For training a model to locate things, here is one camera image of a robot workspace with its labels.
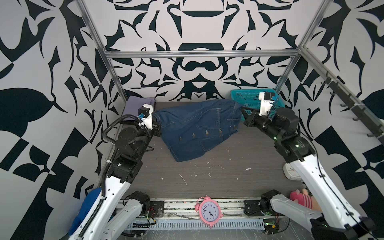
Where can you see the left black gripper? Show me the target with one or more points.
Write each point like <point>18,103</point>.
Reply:
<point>154,131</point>

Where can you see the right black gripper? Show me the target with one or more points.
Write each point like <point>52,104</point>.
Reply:
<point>251,119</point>

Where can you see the purple grey skirt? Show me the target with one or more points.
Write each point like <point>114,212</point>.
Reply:
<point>134,103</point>

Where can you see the dark navy garment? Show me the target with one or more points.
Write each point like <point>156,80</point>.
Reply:
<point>192,130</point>

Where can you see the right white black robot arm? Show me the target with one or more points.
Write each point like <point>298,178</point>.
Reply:
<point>337,219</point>

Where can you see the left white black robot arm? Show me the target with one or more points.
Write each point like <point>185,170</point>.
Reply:
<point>101,223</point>

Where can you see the teal plastic basket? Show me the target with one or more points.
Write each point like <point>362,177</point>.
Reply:
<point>250,99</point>

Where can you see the white square clock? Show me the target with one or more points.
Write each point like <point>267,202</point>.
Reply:
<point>290,172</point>

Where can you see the blue cloth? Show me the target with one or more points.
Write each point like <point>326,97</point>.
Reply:
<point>85,208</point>

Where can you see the pink plush pig toy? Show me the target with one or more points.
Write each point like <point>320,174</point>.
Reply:
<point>303,198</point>

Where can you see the pink alarm clock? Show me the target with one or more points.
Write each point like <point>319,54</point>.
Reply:
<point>209,211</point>

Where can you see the small green circuit board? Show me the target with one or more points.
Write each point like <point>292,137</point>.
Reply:
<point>271,227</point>

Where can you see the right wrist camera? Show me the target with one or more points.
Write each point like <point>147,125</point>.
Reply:
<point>267,102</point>

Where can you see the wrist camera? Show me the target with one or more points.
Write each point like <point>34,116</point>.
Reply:
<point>145,116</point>
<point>267,102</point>

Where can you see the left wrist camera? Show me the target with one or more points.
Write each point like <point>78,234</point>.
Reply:
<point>145,116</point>

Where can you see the black wall hook rack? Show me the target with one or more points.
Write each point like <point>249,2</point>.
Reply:
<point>361,111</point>

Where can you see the white slotted cable duct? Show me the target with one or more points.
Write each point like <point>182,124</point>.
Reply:
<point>226,224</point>

